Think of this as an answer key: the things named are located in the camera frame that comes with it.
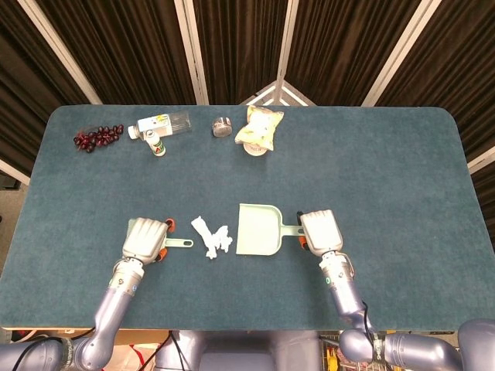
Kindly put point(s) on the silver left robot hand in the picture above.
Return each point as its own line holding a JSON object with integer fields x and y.
{"x": 145, "y": 237}

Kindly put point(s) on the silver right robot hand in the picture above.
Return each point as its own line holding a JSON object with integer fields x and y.
{"x": 321, "y": 232}

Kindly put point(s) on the light green hand broom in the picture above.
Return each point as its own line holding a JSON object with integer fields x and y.
{"x": 181, "y": 242}

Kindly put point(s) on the white paper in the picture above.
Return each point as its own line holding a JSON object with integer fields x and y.
{"x": 209, "y": 239}

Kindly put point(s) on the light green plastic dustpan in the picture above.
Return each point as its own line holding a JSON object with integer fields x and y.
{"x": 255, "y": 232}

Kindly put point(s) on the lilac right robot arm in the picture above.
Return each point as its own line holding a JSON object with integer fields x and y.
{"x": 344, "y": 293}

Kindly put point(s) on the lilac left robot arm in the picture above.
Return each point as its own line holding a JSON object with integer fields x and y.
{"x": 112, "y": 305}

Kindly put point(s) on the blue felt table cover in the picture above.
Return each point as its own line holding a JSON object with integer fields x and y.
{"x": 247, "y": 181}

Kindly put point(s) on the small white green-label bottle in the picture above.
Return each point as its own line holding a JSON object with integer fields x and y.
{"x": 156, "y": 146}

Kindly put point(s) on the brown cardboard box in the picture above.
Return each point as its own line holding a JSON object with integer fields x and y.
{"x": 139, "y": 337}

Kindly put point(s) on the white paper cup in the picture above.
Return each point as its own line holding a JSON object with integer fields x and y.
{"x": 255, "y": 150}

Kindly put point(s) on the dark red grape bunch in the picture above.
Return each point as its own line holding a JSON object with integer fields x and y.
{"x": 96, "y": 137}

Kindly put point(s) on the clear plastic water bottle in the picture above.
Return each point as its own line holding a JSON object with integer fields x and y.
{"x": 162, "y": 123}

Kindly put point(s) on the red and white bag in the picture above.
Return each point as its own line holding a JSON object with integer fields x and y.
{"x": 133, "y": 357}

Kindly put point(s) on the yellow snack bag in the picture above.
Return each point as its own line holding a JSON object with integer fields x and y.
{"x": 259, "y": 127}

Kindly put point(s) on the lilac robot torso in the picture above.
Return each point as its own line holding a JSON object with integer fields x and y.
{"x": 239, "y": 351}

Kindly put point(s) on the white screen base foot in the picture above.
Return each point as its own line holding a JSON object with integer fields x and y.
{"x": 280, "y": 90}

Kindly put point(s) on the dark curtain screen panel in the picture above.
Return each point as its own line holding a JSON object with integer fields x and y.
{"x": 239, "y": 46}
{"x": 23, "y": 96}
{"x": 340, "y": 50}
{"x": 464, "y": 77}
{"x": 123, "y": 50}

